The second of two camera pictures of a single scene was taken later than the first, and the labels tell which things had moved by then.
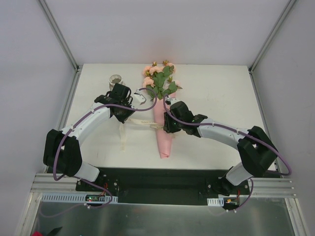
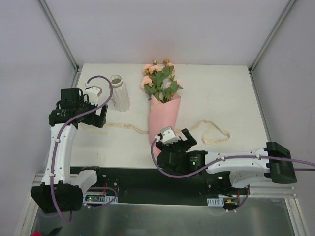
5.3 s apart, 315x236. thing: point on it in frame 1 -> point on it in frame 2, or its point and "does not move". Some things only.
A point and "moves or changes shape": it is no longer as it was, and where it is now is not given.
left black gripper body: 122,114 -> 99,116
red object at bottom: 37,233 does not move
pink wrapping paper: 165,139 moves or changes shape
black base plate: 166,185 does not move
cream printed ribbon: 122,128 -> 102,129
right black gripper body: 169,124 -> 181,144
